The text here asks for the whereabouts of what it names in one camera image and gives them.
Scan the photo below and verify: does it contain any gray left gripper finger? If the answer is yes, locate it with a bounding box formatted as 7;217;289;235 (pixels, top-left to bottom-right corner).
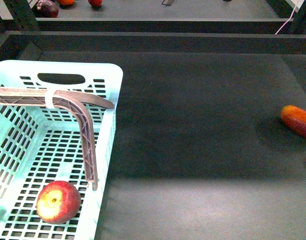
0;87;115;109
0;94;98;191

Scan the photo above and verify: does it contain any light blue plastic basket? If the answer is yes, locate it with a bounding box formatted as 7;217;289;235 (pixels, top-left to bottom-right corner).
0;60;123;240

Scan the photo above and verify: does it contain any red apple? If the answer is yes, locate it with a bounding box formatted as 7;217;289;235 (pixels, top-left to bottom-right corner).
36;180;81;225

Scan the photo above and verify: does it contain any red tomato on shelf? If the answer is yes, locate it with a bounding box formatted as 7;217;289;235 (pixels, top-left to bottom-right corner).
88;0;103;8

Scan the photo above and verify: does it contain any dark purple eggplant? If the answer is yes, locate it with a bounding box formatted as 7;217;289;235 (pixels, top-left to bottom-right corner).
36;0;59;18

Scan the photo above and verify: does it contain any orange fruit on shelf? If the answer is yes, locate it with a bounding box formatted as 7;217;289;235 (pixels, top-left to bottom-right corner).
57;0;75;7

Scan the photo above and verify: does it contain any red orange mango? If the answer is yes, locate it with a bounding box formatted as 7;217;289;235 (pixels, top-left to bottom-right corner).
281;105;306;139

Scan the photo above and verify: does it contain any pink white cable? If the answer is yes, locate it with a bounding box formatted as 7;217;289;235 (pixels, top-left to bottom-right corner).
274;0;305;35

